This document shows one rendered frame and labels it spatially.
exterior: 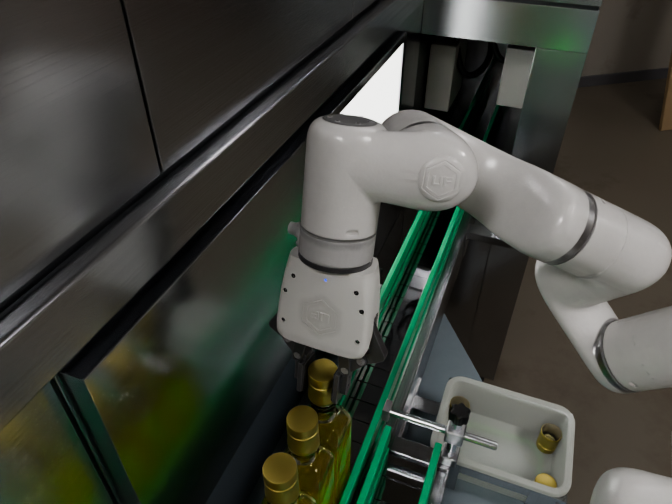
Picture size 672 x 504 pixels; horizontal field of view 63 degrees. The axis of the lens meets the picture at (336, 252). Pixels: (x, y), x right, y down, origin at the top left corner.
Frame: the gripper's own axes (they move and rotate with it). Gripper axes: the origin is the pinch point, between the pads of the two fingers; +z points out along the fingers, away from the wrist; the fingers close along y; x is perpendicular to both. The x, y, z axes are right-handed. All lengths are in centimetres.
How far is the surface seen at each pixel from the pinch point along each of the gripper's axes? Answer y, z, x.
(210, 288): -11.8, -9.9, -4.3
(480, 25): -2, -35, 91
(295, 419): -0.5, 1.8, -5.8
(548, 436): 30, 29, 38
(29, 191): -14.6, -24.9, -21.5
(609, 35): 45, -30, 425
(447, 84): -10, -19, 107
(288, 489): 1.7, 4.9, -11.6
